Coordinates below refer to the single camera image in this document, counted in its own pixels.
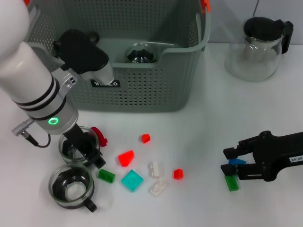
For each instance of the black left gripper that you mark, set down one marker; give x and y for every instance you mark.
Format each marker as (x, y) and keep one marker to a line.
(79, 138)

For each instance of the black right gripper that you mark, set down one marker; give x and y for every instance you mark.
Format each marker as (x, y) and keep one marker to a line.
(277, 156)

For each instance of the blue square brick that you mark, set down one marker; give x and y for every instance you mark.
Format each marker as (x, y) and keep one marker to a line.
(236, 162)

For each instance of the glass teacup with black base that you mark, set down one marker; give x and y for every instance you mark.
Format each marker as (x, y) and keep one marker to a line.
(68, 153)
(140, 55)
(71, 191)

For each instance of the green brick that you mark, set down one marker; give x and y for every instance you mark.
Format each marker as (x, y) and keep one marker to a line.
(106, 176)
(232, 184)

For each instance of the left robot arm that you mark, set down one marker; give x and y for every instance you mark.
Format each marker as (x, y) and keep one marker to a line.
(30, 78)

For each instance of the grey perforated plastic storage bin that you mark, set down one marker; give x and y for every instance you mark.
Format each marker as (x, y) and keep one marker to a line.
(154, 94)

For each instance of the dark red curved brick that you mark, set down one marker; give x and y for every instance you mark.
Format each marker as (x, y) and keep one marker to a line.
(101, 139)

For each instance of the red sloped brick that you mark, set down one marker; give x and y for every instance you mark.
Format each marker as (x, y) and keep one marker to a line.
(126, 158)

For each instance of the teal square brick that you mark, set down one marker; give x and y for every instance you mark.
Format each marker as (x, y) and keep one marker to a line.
(132, 180)

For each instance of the small red brick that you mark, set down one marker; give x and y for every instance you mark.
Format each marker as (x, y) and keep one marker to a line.
(178, 174)
(146, 138)

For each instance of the white tall brick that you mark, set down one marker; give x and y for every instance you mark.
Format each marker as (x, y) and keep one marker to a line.
(155, 169)

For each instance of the white flat two-stud brick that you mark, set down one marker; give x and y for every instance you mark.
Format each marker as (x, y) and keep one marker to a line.
(158, 188)

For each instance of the black clay teapot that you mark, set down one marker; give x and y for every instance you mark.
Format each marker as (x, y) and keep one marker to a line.
(97, 39)

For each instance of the glass pitcher with black lid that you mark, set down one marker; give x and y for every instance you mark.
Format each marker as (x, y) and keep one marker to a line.
(262, 28)

